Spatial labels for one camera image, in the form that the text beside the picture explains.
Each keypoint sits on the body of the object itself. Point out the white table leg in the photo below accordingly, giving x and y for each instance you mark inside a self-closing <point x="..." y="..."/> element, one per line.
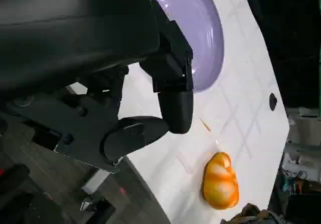
<point x="96" y="182"/>

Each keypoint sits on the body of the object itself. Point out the cluttered workshop desk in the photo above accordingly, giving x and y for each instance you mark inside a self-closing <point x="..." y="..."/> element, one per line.
<point x="301" y="168"/>

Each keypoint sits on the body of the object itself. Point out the thin orange sliver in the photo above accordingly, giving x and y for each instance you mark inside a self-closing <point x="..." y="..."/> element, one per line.
<point x="205" y="125"/>

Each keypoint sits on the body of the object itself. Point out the brown grey bag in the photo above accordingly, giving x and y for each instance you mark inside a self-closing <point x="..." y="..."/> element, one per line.
<point x="253" y="215"/>

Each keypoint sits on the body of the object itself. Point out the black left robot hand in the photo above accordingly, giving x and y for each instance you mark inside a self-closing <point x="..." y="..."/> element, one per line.
<point x="75" y="38"/>

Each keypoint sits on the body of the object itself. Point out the twisted orange white bread roll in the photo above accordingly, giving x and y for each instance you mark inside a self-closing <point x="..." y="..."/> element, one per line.
<point x="220" y="181"/>

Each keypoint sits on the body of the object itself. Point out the lilac plate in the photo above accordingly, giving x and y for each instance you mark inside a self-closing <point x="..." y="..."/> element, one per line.
<point x="200" y="33"/>

